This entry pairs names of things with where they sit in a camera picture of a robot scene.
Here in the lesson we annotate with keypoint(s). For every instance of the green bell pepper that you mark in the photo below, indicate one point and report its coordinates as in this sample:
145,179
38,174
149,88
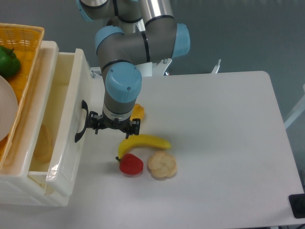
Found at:
9,63

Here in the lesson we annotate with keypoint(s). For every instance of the white frame at right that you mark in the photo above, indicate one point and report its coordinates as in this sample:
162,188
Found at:
295,112

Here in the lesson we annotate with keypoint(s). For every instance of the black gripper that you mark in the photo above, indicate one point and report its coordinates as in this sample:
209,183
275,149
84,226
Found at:
129,127

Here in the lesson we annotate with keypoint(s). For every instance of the orange woven basket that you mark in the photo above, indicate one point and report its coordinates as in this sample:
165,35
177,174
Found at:
26,41

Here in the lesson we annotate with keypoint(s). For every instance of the red bell pepper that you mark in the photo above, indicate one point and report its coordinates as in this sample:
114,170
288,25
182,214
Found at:
130,164

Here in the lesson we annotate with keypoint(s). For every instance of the beige round plate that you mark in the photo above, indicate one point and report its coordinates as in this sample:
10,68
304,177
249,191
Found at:
8,107

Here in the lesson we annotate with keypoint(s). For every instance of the black device at edge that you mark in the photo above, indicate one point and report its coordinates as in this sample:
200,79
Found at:
297,203

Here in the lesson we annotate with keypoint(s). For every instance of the oblong bread loaf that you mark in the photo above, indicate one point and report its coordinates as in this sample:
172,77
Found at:
43,149

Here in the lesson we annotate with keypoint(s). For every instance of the white drawer cabinet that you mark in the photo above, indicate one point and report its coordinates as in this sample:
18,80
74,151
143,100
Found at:
16,187

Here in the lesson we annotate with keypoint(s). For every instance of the white top drawer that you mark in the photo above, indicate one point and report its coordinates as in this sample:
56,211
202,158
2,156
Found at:
71,84

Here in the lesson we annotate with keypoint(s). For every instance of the round flower bread roll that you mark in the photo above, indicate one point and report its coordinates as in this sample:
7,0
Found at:
162,165

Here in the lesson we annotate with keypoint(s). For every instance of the black drawer handle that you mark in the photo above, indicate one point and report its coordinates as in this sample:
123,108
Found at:
83,122

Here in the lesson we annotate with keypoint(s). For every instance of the yellow banana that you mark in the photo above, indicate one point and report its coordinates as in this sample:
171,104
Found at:
142,140

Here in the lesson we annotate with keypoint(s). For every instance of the orange yellow bell pepper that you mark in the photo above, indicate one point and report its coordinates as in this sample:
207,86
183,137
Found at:
138,112

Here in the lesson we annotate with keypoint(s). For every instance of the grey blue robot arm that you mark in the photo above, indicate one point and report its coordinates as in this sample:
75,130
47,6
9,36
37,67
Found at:
120,53

